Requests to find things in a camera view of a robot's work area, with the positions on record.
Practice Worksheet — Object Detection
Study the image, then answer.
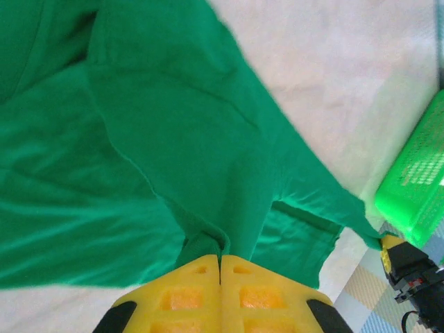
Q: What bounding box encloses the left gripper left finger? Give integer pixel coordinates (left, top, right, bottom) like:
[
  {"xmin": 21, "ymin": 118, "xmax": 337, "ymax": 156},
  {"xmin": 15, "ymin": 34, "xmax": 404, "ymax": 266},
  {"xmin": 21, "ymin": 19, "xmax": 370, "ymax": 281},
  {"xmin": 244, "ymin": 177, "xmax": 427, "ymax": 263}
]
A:
[{"xmin": 91, "ymin": 254, "xmax": 222, "ymax": 333}]

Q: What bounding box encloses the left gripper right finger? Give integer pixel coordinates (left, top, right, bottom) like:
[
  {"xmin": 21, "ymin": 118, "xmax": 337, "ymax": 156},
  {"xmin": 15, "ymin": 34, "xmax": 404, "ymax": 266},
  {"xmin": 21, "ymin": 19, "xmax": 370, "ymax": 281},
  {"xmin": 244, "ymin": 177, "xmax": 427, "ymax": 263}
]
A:
[{"xmin": 220, "ymin": 255, "xmax": 354, "ymax": 333}]

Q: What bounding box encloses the green t-shirt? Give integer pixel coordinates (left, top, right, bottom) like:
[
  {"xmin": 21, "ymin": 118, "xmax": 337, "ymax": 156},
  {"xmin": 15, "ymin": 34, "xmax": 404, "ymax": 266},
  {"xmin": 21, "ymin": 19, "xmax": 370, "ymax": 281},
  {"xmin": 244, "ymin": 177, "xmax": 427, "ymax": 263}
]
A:
[{"xmin": 0, "ymin": 0, "xmax": 386, "ymax": 291}]

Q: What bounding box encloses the green plastic basket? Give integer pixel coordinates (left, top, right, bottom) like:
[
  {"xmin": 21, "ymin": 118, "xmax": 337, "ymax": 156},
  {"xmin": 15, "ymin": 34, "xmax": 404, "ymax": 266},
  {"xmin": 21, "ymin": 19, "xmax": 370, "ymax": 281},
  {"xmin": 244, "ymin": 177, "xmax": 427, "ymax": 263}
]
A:
[{"xmin": 374, "ymin": 89, "xmax": 444, "ymax": 251}]

